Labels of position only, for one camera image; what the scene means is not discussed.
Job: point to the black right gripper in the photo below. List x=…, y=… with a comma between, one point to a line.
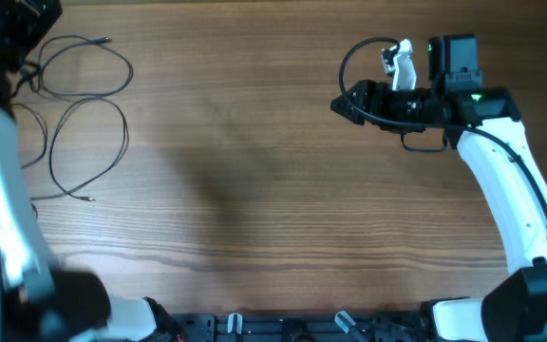
x=381, y=92

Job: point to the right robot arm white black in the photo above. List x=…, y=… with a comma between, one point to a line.
x=483, y=124

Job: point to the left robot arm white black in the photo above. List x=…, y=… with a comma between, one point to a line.
x=39, y=300

